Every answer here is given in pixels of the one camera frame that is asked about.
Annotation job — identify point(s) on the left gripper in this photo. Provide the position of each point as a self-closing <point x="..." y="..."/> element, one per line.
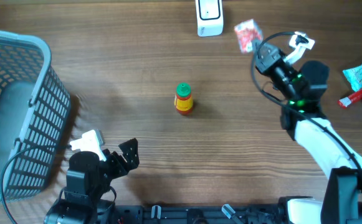
<point x="132" y="158"/>

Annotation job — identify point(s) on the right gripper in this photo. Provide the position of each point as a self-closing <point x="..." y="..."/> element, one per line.
<point x="274" y="58"/>

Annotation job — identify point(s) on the red white tissue pack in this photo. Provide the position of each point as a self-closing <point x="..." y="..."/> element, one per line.
<point x="246" y="33"/>

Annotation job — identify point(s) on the red sriracha sauce bottle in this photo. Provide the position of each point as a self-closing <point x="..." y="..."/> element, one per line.
<point x="183" y="100"/>

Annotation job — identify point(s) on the red sachet stick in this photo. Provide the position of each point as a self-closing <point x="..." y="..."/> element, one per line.
<point x="349" y="100"/>

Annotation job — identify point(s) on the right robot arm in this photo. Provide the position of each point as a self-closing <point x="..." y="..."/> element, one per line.
<point x="304" y="121"/>

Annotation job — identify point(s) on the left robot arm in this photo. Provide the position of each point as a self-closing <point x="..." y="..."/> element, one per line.
<point x="88" y="179"/>

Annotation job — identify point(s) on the grey plastic basket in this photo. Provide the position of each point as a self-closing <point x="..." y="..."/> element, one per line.
<point x="34" y="107"/>

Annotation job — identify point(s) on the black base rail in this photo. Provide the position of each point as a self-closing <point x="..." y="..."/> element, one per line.
<point x="256" y="213"/>

